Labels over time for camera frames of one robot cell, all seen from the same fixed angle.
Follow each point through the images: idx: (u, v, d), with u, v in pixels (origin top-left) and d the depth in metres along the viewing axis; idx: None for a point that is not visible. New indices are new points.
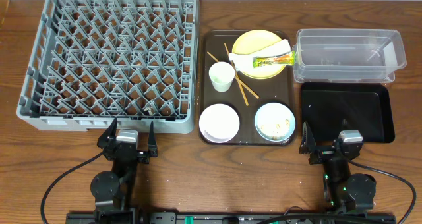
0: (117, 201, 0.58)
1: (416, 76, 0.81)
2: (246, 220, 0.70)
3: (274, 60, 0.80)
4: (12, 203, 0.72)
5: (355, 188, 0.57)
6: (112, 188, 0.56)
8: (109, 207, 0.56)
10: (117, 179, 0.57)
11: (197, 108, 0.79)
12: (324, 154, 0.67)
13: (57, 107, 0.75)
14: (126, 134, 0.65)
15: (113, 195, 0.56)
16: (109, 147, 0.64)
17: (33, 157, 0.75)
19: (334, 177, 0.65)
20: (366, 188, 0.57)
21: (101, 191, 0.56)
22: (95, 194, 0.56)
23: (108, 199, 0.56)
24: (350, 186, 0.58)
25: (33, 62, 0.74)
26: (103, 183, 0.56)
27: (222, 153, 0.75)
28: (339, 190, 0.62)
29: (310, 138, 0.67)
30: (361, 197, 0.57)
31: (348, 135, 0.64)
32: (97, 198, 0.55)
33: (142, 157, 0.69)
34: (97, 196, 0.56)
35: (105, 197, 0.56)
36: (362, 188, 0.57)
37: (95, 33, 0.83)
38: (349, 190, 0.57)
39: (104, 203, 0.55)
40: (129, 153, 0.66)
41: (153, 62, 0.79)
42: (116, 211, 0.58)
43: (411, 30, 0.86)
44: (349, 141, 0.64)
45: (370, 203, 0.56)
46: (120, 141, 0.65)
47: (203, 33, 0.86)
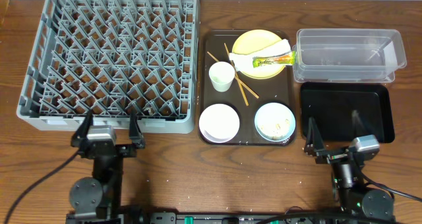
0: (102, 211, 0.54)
1: (416, 76, 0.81)
2: (246, 220, 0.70)
3: (274, 60, 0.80)
4: (10, 203, 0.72)
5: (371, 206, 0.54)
6: (93, 197, 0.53)
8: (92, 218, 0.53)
10: (99, 188, 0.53)
11: (197, 107, 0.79)
12: (334, 159, 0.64)
13: (57, 107, 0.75)
14: (98, 131, 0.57)
15: (95, 206, 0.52)
16: (82, 147, 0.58)
17: (33, 157, 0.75)
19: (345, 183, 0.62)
20: (384, 206, 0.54)
21: (81, 201, 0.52)
22: (76, 205, 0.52)
23: (90, 211, 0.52)
24: (364, 202, 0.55)
25: (33, 62, 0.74)
26: (83, 192, 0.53)
27: (223, 153, 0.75)
28: (352, 201, 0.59)
29: (318, 141, 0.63)
30: (374, 215, 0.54)
31: (363, 143, 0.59)
32: (78, 209, 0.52)
33: (126, 153, 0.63)
34: (76, 207, 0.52)
35: (86, 208, 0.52)
36: (376, 205, 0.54)
37: (95, 33, 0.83)
38: (364, 207, 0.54)
39: (85, 214, 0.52)
40: (107, 151, 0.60)
41: (153, 62, 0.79)
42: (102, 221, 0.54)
43: (411, 29, 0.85)
44: (364, 151, 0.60)
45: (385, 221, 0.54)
46: (93, 140, 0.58)
47: (203, 33, 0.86)
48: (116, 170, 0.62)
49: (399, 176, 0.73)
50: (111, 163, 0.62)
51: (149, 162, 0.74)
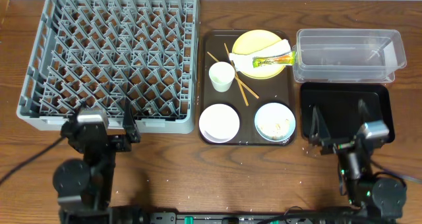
0: (88, 197, 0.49)
1: (416, 76, 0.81)
2: (246, 220, 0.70)
3: (273, 60, 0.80)
4: (10, 203, 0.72)
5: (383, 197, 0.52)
6: (80, 180, 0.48)
8: (76, 203, 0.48)
10: (87, 169, 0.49)
11: (197, 108, 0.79)
12: (341, 148, 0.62)
13: (57, 107, 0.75)
14: (88, 113, 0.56)
15: (81, 190, 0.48)
16: (69, 130, 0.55)
17: (33, 157, 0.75)
19: (351, 174, 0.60)
20: (396, 196, 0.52)
21: (66, 184, 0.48)
22: (59, 188, 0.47)
23: (75, 195, 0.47)
24: (376, 191, 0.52)
25: (33, 62, 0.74)
26: (70, 174, 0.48)
27: (223, 153, 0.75)
28: (360, 192, 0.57)
29: (323, 130, 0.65)
30: (386, 207, 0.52)
31: (372, 129, 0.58)
32: (62, 192, 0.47)
33: (119, 141, 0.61)
34: (60, 190, 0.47)
35: (71, 190, 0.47)
36: (388, 197, 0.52)
37: (95, 33, 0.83)
38: (374, 196, 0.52)
39: (69, 198, 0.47)
40: (97, 134, 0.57)
41: (153, 62, 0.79)
42: (88, 210, 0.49)
43: (411, 29, 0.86)
44: (372, 137, 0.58)
45: (397, 211, 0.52)
46: (83, 123, 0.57)
47: (203, 33, 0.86)
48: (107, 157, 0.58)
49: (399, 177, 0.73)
50: (99, 149, 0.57)
51: (149, 162, 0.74)
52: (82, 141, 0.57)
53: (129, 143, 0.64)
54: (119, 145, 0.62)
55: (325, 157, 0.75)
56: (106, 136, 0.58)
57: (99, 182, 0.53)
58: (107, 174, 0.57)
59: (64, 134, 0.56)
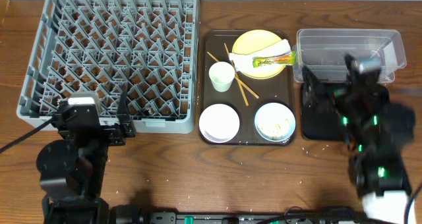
0: (74, 182, 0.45)
1: (416, 76, 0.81)
2: (246, 220, 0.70)
3: (273, 60, 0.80)
4: (10, 204, 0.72)
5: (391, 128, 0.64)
6: (66, 161, 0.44)
8: (61, 188, 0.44)
10: (74, 151, 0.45)
11: (197, 107, 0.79)
12: (337, 95, 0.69)
13: (57, 107, 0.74)
14: (82, 95, 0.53)
15: (66, 172, 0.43)
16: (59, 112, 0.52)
17: (34, 157, 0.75)
19: (355, 120, 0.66)
20: (399, 118, 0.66)
21: (50, 166, 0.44)
22: (43, 169, 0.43)
23: (59, 178, 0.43)
24: (386, 116, 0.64)
25: (33, 62, 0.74)
26: (55, 156, 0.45)
27: (223, 153, 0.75)
28: (367, 130, 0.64)
29: (316, 84, 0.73)
30: (394, 137, 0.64)
31: (362, 66, 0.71)
32: (45, 174, 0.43)
33: (112, 133, 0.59)
34: (44, 172, 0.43)
35: (56, 172, 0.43)
36: (395, 126, 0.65)
37: (95, 33, 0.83)
38: (384, 123, 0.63)
39: (53, 181, 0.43)
40: (86, 119, 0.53)
41: (153, 62, 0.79)
42: (72, 198, 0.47)
43: (411, 29, 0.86)
44: (365, 72, 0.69)
45: (405, 133, 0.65)
46: (74, 105, 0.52)
47: (203, 33, 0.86)
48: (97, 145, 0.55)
49: None
50: (90, 135, 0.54)
51: (149, 162, 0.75)
52: (72, 125, 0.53)
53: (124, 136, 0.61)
54: (112, 137, 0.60)
55: (325, 157, 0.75)
56: (97, 122, 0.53)
57: (87, 167, 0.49)
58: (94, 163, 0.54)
59: (52, 116, 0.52)
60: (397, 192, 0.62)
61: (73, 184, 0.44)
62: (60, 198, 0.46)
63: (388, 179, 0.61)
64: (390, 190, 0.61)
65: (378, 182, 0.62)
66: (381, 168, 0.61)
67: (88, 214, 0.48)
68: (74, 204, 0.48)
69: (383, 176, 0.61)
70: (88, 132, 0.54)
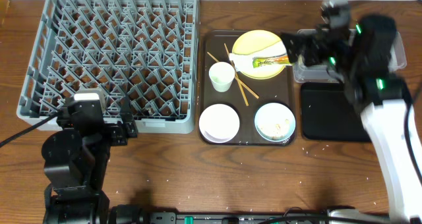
0: (76, 170, 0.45)
1: (416, 76, 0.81)
2: (246, 220, 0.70)
3: (273, 60, 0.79)
4: (10, 204, 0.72)
5: (374, 43, 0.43)
6: (70, 149, 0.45)
8: (64, 175, 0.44)
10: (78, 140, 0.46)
11: (197, 108, 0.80)
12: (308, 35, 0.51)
13: (57, 107, 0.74)
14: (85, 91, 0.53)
15: (70, 159, 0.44)
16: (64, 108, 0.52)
17: (34, 157, 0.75)
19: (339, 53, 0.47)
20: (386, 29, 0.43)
21: (55, 153, 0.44)
22: (47, 157, 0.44)
23: (62, 165, 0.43)
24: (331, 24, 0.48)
25: (33, 62, 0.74)
26: (60, 144, 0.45)
27: (223, 153, 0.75)
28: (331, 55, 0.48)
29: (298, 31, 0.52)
30: (384, 51, 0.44)
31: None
32: (50, 161, 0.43)
33: (115, 131, 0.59)
34: (49, 158, 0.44)
35: (60, 159, 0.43)
36: (380, 43, 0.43)
37: (95, 34, 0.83)
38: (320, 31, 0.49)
39: (57, 168, 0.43)
40: (93, 114, 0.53)
41: (153, 62, 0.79)
42: (73, 188, 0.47)
43: (411, 30, 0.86)
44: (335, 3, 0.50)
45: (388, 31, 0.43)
46: (78, 101, 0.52)
47: (203, 33, 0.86)
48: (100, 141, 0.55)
49: None
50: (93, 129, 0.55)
51: (149, 162, 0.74)
52: (76, 119, 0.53)
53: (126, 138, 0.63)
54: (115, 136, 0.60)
55: (325, 157, 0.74)
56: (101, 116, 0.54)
57: (89, 159, 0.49)
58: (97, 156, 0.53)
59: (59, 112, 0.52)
60: (390, 122, 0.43)
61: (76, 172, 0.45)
62: (62, 188, 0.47)
63: (388, 93, 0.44)
64: (392, 98, 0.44)
65: (383, 58, 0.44)
66: (378, 78, 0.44)
67: (88, 205, 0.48)
68: (75, 196, 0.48)
69: (382, 89, 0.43)
70: (91, 125, 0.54)
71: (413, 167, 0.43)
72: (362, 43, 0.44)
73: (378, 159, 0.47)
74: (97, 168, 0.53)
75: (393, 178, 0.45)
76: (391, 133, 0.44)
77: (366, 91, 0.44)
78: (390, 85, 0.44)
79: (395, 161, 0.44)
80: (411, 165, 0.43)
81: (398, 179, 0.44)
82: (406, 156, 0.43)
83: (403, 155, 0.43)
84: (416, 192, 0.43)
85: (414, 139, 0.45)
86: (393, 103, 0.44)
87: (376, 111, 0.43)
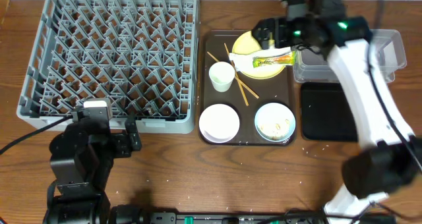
0: (81, 166, 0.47)
1: (416, 76, 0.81)
2: (246, 220, 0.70)
3: (274, 60, 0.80)
4: (10, 204, 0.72)
5: None
6: (76, 143, 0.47)
8: (68, 169, 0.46)
10: (84, 136, 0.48)
11: (197, 107, 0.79)
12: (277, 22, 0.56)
13: (57, 107, 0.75)
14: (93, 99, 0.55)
15: (76, 153, 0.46)
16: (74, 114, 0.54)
17: (33, 157, 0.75)
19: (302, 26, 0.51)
20: None
21: (61, 147, 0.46)
22: (55, 150, 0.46)
23: (67, 159, 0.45)
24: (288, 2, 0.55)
25: (33, 62, 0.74)
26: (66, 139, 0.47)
27: (223, 153, 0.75)
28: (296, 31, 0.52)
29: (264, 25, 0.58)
30: None
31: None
32: (56, 155, 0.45)
33: (119, 140, 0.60)
34: (55, 151, 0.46)
35: (66, 153, 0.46)
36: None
37: (95, 33, 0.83)
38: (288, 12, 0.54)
39: (62, 162, 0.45)
40: (104, 120, 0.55)
41: (153, 62, 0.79)
42: (76, 185, 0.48)
43: (411, 29, 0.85)
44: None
45: None
46: (87, 109, 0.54)
47: (203, 33, 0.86)
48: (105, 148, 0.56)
49: None
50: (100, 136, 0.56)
51: (149, 162, 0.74)
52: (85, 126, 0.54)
53: (130, 151, 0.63)
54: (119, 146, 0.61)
55: (325, 157, 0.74)
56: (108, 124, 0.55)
57: (93, 157, 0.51)
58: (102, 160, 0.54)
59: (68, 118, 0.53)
60: (356, 54, 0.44)
61: (80, 167, 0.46)
62: (66, 185, 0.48)
63: (351, 31, 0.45)
64: (357, 37, 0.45)
65: (337, 5, 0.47)
66: (339, 21, 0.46)
67: (89, 205, 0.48)
68: (77, 194, 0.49)
69: (345, 29, 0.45)
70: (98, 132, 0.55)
71: (377, 97, 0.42)
72: None
73: (347, 97, 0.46)
74: (101, 171, 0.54)
75: (361, 112, 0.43)
76: (353, 62, 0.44)
77: (332, 33, 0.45)
78: (350, 22, 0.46)
79: (361, 93, 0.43)
80: (375, 96, 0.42)
81: (364, 110, 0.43)
82: (369, 87, 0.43)
83: (367, 86, 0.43)
84: (378, 115, 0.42)
85: (378, 75, 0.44)
86: (358, 40, 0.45)
87: (341, 51, 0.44)
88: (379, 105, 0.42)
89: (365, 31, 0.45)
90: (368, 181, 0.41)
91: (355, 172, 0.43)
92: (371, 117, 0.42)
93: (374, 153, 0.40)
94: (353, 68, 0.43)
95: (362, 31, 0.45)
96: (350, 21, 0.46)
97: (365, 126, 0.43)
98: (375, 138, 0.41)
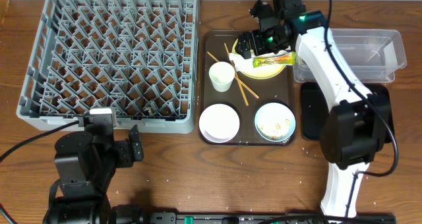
0: (84, 165, 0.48)
1: (417, 76, 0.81)
2: (246, 220, 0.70)
3: (273, 60, 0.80)
4: (11, 203, 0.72)
5: None
6: (81, 141, 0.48)
8: (72, 167, 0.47)
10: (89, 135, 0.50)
11: (197, 107, 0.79)
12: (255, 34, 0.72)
13: (57, 107, 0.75)
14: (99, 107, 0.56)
15: (80, 150, 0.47)
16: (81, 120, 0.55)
17: (33, 157, 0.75)
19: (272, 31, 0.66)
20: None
21: (66, 145, 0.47)
22: (59, 148, 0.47)
23: (72, 155, 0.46)
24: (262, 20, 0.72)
25: (33, 62, 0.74)
26: (72, 138, 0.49)
27: (222, 153, 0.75)
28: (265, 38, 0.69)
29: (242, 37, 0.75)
30: (295, 3, 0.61)
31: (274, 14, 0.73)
32: (60, 151, 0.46)
33: (122, 148, 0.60)
34: (60, 149, 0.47)
35: (70, 150, 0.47)
36: (287, 0, 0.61)
37: (95, 33, 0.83)
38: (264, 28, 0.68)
39: (66, 159, 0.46)
40: (110, 125, 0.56)
41: (153, 62, 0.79)
42: (78, 184, 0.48)
43: (411, 29, 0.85)
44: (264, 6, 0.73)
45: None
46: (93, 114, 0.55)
47: (203, 33, 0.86)
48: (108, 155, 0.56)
49: (397, 176, 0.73)
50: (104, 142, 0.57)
51: (149, 162, 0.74)
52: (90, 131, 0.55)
53: (133, 160, 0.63)
54: (122, 155, 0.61)
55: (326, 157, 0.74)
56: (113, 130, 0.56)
57: (96, 158, 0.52)
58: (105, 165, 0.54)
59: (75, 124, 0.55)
60: (316, 37, 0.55)
61: (84, 165, 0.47)
62: (68, 184, 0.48)
63: (308, 22, 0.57)
64: (315, 25, 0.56)
65: (297, 6, 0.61)
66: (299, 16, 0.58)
67: (89, 204, 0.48)
68: (79, 194, 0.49)
69: (304, 21, 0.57)
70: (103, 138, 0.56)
71: (335, 67, 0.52)
72: (281, 4, 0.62)
73: (316, 76, 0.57)
74: (104, 174, 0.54)
75: (326, 83, 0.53)
76: (314, 44, 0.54)
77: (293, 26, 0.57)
78: (308, 16, 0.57)
79: (323, 66, 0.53)
80: (334, 66, 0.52)
81: (327, 80, 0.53)
82: (328, 60, 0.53)
83: (327, 60, 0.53)
84: (338, 80, 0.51)
85: (335, 51, 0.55)
86: (316, 28, 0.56)
87: (302, 36, 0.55)
88: (337, 73, 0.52)
89: (321, 22, 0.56)
90: (343, 141, 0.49)
91: (330, 141, 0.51)
92: (333, 84, 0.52)
93: (339, 112, 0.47)
94: (314, 48, 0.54)
95: (320, 21, 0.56)
96: (308, 15, 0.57)
97: (330, 93, 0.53)
98: (339, 100, 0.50)
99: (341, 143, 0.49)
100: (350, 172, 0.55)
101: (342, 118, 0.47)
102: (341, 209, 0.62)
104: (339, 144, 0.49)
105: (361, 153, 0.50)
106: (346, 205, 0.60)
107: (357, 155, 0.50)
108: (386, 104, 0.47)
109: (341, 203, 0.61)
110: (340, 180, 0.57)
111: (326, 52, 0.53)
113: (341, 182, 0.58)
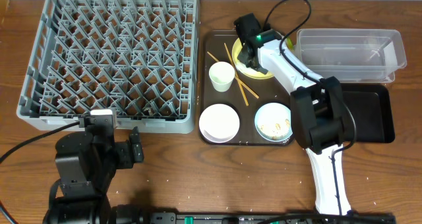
0: (85, 165, 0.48)
1: (416, 76, 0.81)
2: (246, 220, 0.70)
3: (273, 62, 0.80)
4: (11, 203, 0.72)
5: (246, 25, 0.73)
6: (82, 141, 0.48)
8: (73, 167, 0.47)
10: (89, 136, 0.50)
11: (197, 107, 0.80)
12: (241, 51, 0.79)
13: (57, 107, 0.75)
14: (100, 110, 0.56)
15: (81, 149, 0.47)
16: (82, 122, 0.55)
17: (33, 157, 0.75)
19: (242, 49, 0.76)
20: (251, 22, 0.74)
21: (67, 144, 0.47)
22: (60, 148, 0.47)
23: (72, 155, 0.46)
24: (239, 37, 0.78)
25: (33, 62, 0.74)
26: (72, 138, 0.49)
27: (222, 153, 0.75)
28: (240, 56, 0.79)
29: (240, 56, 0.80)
30: (254, 26, 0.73)
31: None
32: (62, 152, 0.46)
33: (122, 149, 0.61)
34: (61, 150, 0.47)
35: (71, 150, 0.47)
36: (246, 25, 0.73)
37: (95, 33, 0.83)
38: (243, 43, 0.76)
39: (66, 159, 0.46)
40: (111, 126, 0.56)
41: (153, 62, 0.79)
42: (78, 184, 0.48)
43: (411, 30, 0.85)
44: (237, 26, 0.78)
45: (248, 18, 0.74)
46: (94, 117, 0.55)
47: (203, 33, 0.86)
48: (109, 155, 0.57)
49: (396, 176, 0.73)
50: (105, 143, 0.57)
51: (149, 162, 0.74)
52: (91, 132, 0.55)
53: (134, 162, 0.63)
54: (122, 157, 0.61)
55: None
56: (113, 130, 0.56)
57: (97, 159, 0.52)
58: (106, 165, 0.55)
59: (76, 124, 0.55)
60: (271, 47, 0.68)
61: (84, 165, 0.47)
62: (69, 184, 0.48)
63: (264, 41, 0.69)
64: (270, 41, 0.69)
65: (256, 29, 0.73)
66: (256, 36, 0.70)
67: (89, 205, 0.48)
68: (79, 194, 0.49)
69: (261, 39, 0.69)
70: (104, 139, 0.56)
71: (288, 64, 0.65)
72: (242, 28, 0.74)
73: (278, 77, 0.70)
74: (105, 175, 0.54)
75: (285, 79, 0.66)
76: (268, 51, 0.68)
77: (254, 45, 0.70)
78: (264, 36, 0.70)
79: (279, 66, 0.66)
80: (287, 64, 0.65)
81: (285, 76, 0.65)
82: (283, 60, 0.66)
83: (282, 61, 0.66)
84: (291, 71, 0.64)
85: (289, 53, 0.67)
86: (271, 42, 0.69)
87: (262, 49, 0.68)
88: (291, 68, 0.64)
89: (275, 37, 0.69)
90: (309, 124, 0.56)
91: (299, 129, 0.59)
92: (289, 77, 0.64)
93: (298, 97, 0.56)
94: (271, 55, 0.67)
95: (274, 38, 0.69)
96: (264, 35, 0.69)
97: (290, 85, 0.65)
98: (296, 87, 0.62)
99: (308, 128, 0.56)
100: (327, 157, 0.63)
101: (301, 101, 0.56)
102: (334, 202, 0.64)
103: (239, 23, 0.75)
104: (307, 128, 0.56)
105: (329, 135, 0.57)
106: (335, 195, 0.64)
107: (327, 138, 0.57)
108: (338, 85, 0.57)
109: (331, 196, 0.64)
110: (321, 168, 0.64)
111: (281, 56, 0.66)
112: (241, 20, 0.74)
113: (322, 170, 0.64)
